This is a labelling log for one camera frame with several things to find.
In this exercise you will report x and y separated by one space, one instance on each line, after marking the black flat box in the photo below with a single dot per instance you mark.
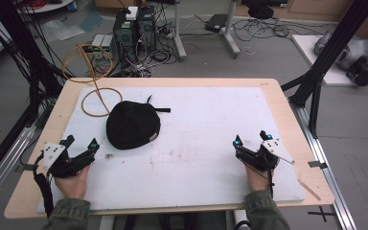
216 23

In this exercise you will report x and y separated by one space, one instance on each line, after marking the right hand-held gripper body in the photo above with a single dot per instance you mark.
262 157

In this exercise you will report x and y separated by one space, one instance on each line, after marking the white platform board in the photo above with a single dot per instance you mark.
306 51

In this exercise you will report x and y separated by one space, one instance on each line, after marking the thin wooden stick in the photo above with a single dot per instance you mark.
310 190

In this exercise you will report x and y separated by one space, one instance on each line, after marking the blue tape roll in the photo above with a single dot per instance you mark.
72 6

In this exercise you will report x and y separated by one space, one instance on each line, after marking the person's left hand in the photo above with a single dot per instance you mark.
73 183

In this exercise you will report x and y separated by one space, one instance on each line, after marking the grey desk leg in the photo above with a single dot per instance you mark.
231 35
179 32

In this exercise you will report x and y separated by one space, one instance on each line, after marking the white foam mat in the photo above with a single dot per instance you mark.
198 159

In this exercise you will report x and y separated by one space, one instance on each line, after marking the grey robot shell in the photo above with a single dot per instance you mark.
351 51

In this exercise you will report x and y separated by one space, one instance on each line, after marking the black computer tower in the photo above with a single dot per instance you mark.
125 35
146 28

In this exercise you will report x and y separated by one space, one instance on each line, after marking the black device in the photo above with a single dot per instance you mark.
362 73

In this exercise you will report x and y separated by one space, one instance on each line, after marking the black metal frame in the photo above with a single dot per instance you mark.
329 54
16 48

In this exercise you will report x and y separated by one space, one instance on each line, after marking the round white table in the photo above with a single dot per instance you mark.
48 6

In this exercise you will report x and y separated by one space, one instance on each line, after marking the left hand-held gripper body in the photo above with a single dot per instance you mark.
57 159

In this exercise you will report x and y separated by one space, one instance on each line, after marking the white box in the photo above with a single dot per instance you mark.
132 12

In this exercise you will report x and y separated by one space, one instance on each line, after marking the black hat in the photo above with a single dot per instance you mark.
131 126

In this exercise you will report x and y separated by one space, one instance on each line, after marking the grey tape piece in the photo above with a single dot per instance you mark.
317 164
24 168

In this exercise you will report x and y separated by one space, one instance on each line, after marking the small white devices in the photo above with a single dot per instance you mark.
102 43

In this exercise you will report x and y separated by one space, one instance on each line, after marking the clear plastic sheet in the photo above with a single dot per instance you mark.
62 30

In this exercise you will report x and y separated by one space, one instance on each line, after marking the black chair base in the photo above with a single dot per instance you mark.
261 12

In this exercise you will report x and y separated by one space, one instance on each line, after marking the teal sheet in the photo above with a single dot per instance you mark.
91 21

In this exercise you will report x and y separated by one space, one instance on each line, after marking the aluminium rail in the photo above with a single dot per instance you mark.
326 172
0 166

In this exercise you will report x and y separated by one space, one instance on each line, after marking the black tape cross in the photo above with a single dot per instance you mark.
322 214

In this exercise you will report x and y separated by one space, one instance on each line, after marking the person's right hand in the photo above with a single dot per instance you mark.
257 180

